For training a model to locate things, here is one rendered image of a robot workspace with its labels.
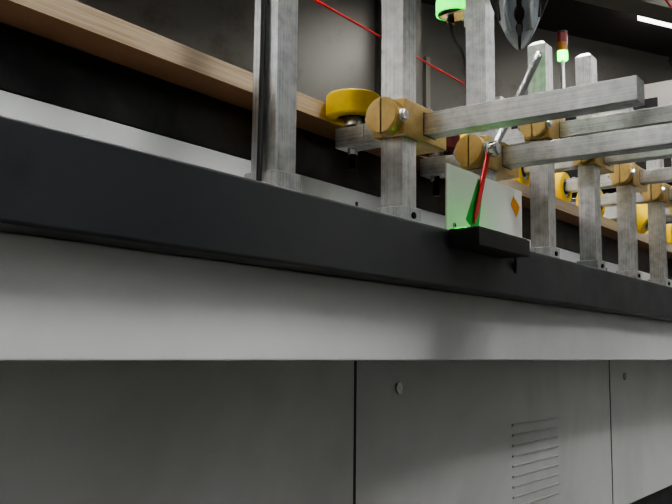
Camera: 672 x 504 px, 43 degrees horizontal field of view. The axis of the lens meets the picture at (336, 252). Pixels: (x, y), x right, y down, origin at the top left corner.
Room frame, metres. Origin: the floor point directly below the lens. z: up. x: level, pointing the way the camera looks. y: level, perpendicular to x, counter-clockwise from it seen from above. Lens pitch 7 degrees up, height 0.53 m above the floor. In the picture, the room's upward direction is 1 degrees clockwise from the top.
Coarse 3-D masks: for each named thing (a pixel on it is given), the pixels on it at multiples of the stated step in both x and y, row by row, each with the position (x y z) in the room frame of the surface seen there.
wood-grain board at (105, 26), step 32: (0, 0) 0.80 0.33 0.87; (32, 0) 0.82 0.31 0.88; (64, 0) 0.85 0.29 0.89; (32, 32) 0.88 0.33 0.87; (64, 32) 0.88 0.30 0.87; (96, 32) 0.89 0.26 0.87; (128, 32) 0.92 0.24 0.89; (128, 64) 0.98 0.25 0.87; (160, 64) 0.98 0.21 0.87; (192, 64) 1.00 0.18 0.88; (224, 64) 1.05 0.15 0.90; (224, 96) 1.11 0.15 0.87; (320, 128) 1.27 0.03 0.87; (416, 160) 1.48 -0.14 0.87; (576, 224) 2.20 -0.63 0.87; (608, 224) 2.26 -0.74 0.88
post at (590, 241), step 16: (576, 64) 1.72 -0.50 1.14; (592, 64) 1.70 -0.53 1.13; (576, 80) 1.72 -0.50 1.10; (592, 80) 1.70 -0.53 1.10; (592, 176) 1.70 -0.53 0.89; (592, 192) 1.70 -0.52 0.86; (592, 208) 1.70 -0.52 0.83; (592, 224) 1.70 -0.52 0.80; (592, 240) 1.70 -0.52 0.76; (592, 256) 1.70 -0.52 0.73
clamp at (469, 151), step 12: (456, 144) 1.30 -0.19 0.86; (468, 144) 1.29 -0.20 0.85; (480, 144) 1.27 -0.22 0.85; (504, 144) 1.33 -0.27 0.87; (456, 156) 1.30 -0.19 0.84; (468, 156) 1.29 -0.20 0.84; (480, 156) 1.27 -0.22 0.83; (468, 168) 1.31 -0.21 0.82; (492, 168) 1.30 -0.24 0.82; (504, 168) 1.33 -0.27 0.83; (516, 168) 1.37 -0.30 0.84
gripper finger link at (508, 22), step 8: (504, 0) 1.23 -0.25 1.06; (512, 0) 1.24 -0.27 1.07; (504, 8) 1.20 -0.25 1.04; (512, 8) 1.24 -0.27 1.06; (504, 16) 1.21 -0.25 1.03; (512, 16) 1.24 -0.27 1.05; (504, 24) 1.25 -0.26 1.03; (512, 24) 1.24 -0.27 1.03; (504, 32) 1.25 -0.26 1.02; (512, 32) 1.24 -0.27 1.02; (512, 40) 1.24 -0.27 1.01
